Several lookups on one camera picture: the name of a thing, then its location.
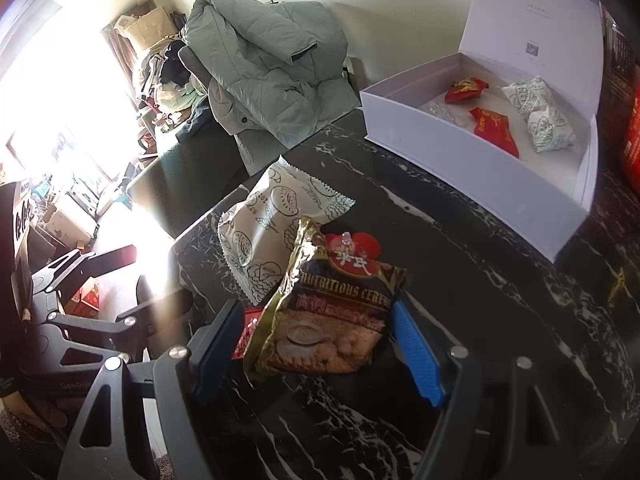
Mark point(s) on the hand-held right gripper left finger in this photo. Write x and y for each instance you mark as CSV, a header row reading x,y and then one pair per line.
x,y
215,360

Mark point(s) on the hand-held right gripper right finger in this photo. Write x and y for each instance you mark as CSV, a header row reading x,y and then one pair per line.
x,y
417,355

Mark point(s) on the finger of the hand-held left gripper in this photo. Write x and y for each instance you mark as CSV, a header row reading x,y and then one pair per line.
x,y
117,255
132,322

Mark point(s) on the small red packet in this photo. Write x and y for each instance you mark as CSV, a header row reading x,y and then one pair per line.
x,y
248,332

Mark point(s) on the brown cereal packet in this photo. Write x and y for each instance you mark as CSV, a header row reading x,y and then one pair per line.
x,y
330,320

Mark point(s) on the white bread-print snack packet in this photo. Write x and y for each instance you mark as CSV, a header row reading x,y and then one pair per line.
x,y
270,215
550,130
530,95

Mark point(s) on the white cardboard gift box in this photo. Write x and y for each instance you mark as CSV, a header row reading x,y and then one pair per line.
x,y
450,160

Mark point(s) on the red snack packet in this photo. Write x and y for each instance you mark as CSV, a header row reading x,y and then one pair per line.
x,y
495,130
467,91

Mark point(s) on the pile of clothes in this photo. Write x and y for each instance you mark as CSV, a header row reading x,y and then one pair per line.
x,y
165,85

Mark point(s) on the brown cardboard box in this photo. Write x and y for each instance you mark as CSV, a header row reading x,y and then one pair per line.
x,y
142,25

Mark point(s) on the grey-green puffer jacket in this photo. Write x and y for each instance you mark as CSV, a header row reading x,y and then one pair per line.
x,y
260,60

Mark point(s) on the clear plastic wrap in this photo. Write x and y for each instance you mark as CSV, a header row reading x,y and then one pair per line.
x,y
447,112

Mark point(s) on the red plastic canister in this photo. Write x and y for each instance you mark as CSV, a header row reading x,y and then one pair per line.
x,y
631,145

